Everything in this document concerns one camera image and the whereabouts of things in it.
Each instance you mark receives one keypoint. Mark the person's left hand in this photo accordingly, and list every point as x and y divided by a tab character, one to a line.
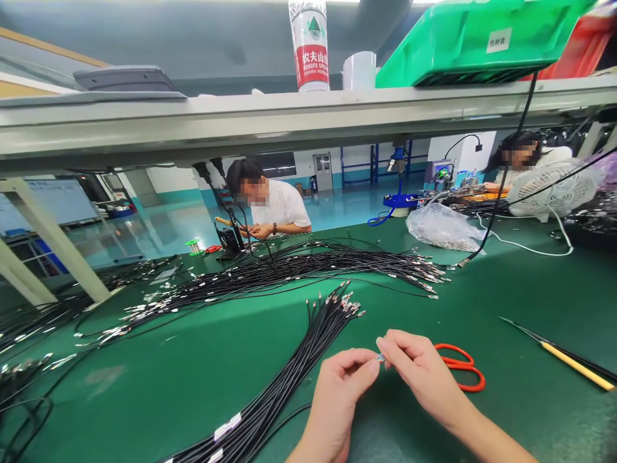
337	390

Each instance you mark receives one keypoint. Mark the person's right hand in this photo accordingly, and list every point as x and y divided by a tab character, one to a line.
426	374

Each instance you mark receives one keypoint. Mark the black tweezers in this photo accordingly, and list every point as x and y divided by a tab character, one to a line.
554	345

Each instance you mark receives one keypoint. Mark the clear plastic bag of parts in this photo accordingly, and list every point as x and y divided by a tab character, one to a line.
441	229

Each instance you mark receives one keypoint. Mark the blue round parts tray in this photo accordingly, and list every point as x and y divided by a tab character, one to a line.
400	200

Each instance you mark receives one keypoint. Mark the black soldering iron stand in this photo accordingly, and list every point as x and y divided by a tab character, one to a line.
230	241

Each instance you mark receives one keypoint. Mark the workbench machine with gooseneck lamp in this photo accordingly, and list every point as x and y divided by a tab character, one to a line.
448	181

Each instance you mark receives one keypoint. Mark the blue storage rack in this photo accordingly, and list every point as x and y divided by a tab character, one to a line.
376	161

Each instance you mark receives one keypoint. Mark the grey metal cabinet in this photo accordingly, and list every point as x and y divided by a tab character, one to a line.
322	172

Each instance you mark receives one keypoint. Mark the white desk fan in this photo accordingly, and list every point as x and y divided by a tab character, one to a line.
554	190

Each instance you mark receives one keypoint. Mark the grey metal shelf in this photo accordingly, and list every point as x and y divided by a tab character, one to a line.
241	120

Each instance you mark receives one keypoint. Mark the white plastic cup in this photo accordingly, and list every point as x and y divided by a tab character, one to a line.
359	72

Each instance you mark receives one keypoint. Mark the green plastic bin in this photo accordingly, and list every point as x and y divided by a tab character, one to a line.
472	43

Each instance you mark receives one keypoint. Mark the whiteboard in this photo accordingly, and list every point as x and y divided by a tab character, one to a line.
53	202

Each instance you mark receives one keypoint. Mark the plastic water bottle red label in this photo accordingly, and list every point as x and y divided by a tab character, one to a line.
311	48

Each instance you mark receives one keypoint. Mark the red plastic bin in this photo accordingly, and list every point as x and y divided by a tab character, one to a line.
585	48

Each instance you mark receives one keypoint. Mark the grey flat device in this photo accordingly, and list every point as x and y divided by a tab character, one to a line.
125	77

